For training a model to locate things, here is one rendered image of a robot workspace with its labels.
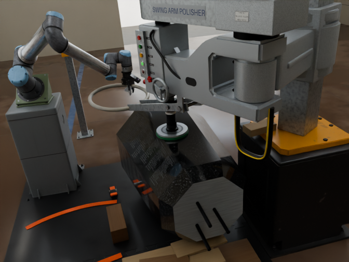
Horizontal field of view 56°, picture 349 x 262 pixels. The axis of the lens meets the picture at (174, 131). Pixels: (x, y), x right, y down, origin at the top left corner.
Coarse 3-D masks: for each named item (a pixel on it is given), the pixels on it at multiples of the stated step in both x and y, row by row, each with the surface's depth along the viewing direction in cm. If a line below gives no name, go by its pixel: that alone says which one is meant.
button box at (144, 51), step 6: (138, 30) 193; (144, 36) 191; (138, 42) 196; (144, 42) 192; (138, 48) 198; (144, 48) 193; (138, 54) 200; (144, 54) 195; (144, 60) 198; (144, 66) 200
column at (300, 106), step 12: (312, 0) 177; (324, 0) 178; (288, 84) 206; (300, 84) 200; (312, 84) 198; (288, 96) 209; (300, 96) 203; (312, 96) 203; (288, 108) 212; (300, 108) 206; (312, 108) 208; (288, 120) 215; (300, 120) 209; (312, 120) 214; (300, 132) 212
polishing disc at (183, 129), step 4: (164, 124) 231; (180, 124) 229; (184, 124) 228; (160, 128) 225; (164, 128) 225; (180, 128) 223; (184, 128) 223; (156, 132) 223; (160, 132) 221; (164, 132) 220; (168, 132) 220; (172, 132) 219; (176, 132) 219; (180, 132) 218; (184, 132) 218; (160, 136) 218; (164, 136) 216; (168, 136) 214; (172, 136) 214; (176, 136) 215
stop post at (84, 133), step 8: (64, 56) 365; (72, 64) 372; (72, 72) 376; (72, 80) 380; (72, 88) 384; (80, 104) 394; (80, 112) 398; (80, 120) 402; (80, 128) 407; (80, 136) 410; (88, 136) 408
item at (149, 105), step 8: (128, 104) 246; (136, 104) 237; (144, 104) 228; (152, 104) 220; (160, 104) 213; (168, 104) 206; (176, 104) 200; (184, 104) 194; (192, 104) 199; (200, 104) 200
